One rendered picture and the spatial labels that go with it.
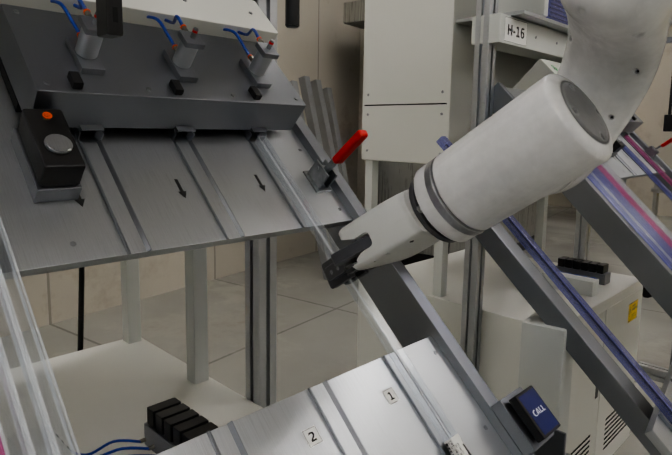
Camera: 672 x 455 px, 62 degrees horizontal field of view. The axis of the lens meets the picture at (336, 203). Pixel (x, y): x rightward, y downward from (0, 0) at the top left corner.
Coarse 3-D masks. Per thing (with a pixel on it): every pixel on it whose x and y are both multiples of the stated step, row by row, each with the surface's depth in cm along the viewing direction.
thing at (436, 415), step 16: (256, 144) 74; (272, 160) 72; (288, 176) 71; (288, 192) 70; (304, 208) 68; (320, 224) 68; (320, 240) 66; (352, 288) 63; (368, 304) 62; (368, 320) 62; (384, 320) 62; (384, 336) 61; (400, 352) 60; (400, 368) 59; (416, 384) 58; (432, 400) 58; (432, 416) 57; (448, 432) 56
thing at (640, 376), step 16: (448, 144) 74; (512, 224) 70; (528, 240) 69; (544, 256) 68; (560, 272) 68; (560, 288) 67; (576, 304) 66; (592, 320) 65; (608, 336) 64; (624, 352) 64; (640, 368) 63; (640, 384) 63; (656, 400) 62
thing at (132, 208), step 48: (0, 96) 57; (0, 144) 53; (96, 144) 60; (144, 144) 63; (192, 144) 67; (240, 144) 73; (288, 144) 78; (0, 192) 50; (96, 192) 55; (144, 192) 58; (192, 192) 62; (240, 192) 66; (48, 240) 49; (96, 240) 52; (144, 240) 54; (192, 240) 58; (240, 240) 62
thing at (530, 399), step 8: (528, 392) 62; (520, 400) 60; (528, 400) 61; (536, 400) 62; (528, 408) 60; (536, 408) 61; (544, 408) 61; (536, 416) 60; (544, 416) 60; (552, 416) 61; (544, 424) 60; (552, 424) 60; (544, 432) 59
